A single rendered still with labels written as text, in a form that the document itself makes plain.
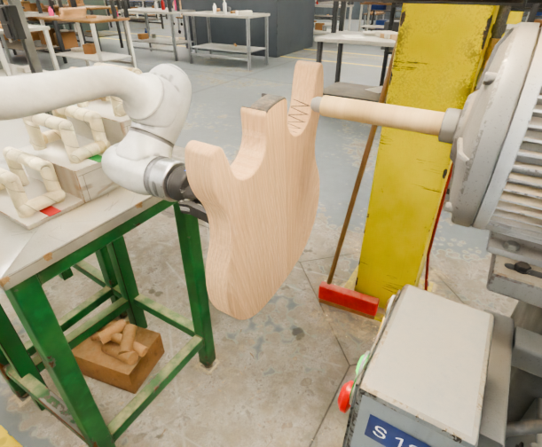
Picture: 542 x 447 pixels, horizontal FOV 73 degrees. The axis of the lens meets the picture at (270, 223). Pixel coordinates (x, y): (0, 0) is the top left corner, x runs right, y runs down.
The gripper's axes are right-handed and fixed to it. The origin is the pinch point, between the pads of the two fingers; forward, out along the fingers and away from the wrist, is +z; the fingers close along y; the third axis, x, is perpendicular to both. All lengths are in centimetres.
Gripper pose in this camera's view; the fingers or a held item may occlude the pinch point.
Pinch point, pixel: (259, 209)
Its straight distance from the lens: 69.7
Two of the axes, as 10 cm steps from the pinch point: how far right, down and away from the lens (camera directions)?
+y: -5.2, 5.6, -6.4
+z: 8.5, 3.0, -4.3
